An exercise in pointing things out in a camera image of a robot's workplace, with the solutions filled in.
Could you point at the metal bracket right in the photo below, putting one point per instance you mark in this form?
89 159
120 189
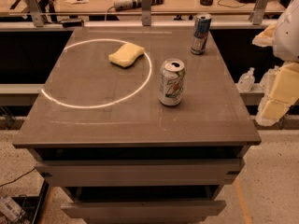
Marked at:
256 16

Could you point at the metal bracket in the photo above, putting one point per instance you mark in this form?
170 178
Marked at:
256 16
146 12
35 12

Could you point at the metal bracket left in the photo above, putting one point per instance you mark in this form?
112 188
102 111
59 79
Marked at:
35 12

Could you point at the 7up soda can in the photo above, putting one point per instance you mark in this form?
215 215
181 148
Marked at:
171 81

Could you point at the blue Red Bull can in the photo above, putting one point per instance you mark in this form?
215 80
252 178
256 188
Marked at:
200 33

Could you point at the grey power strip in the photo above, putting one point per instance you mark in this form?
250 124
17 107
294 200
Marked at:
131 4

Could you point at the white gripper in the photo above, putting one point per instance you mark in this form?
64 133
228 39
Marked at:
288 36

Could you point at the yellow sponge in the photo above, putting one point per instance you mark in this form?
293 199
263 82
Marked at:
126 55

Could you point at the cabinet drawer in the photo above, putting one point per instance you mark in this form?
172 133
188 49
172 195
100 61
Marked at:
140 173
144 212

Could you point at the upper cabinet drawer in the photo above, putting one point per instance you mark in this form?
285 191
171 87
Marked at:
140 173

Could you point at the metal bracket middle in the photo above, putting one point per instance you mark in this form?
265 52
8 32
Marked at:
146 12

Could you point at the black crate with box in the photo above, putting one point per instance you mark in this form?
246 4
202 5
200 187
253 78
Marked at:
23 209

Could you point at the lower cabinet drawer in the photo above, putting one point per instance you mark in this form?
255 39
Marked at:
144 212

